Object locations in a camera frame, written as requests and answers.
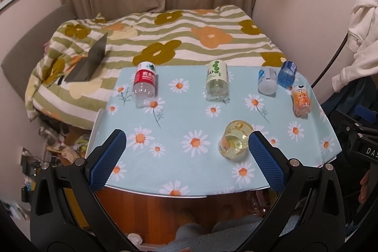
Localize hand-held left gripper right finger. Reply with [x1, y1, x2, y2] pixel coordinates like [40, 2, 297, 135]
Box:
[249, 130, 346, 229]

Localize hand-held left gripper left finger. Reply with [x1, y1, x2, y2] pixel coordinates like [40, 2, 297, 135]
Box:
[30, 128, 128, 229]

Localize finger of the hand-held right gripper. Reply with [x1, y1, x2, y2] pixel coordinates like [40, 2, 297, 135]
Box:
[330, 105, 378, 135]

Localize yellow liquid bottle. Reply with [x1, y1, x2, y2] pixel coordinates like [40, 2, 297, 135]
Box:
[218, 120, 254, 161]

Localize person's right hand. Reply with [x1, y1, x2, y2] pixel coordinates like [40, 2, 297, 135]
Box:
[358, 171, 371, 204]

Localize dark blue clothing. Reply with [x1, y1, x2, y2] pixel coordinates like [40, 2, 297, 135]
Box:
[320, 75, 378, 128]

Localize pile of floor clutter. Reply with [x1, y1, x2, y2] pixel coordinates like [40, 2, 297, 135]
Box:
[18, 119, 92, 211]

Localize orange label plastic bottle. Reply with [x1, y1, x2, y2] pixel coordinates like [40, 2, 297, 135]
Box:
[291, 84, 313, 117]

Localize white hoodie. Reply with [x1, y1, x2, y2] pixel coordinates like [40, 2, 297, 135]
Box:
[331, 0, 378, 93]

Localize blue plastic bottle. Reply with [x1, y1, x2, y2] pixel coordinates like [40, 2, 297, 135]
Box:
[278, 60, 298, 89]

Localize red label water bottle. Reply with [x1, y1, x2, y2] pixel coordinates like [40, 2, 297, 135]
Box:
[132, 61, 158, 98]

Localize light blue daisy tablecloth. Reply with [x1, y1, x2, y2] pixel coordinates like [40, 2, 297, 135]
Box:
[89, 64, 343, 196]

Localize green label clear bottle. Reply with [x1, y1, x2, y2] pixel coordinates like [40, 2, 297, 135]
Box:
[205, 60, 231, 102]

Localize dark grey laptop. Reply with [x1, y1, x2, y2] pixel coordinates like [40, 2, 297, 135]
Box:
[64, 32, 108, 83]

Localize person's grey fleece pants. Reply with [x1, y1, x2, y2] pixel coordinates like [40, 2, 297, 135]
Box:
[159, 215, 299, 252]

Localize grey padded headboard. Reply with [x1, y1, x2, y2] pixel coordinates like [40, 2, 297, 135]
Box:
[1, 4, 78, 84]

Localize striped floral blanket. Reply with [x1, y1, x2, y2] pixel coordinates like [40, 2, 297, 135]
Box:
[25, 5, 288, 130]

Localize black curved cable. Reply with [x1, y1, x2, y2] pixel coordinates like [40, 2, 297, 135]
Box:
[310, 0, 362, 89]

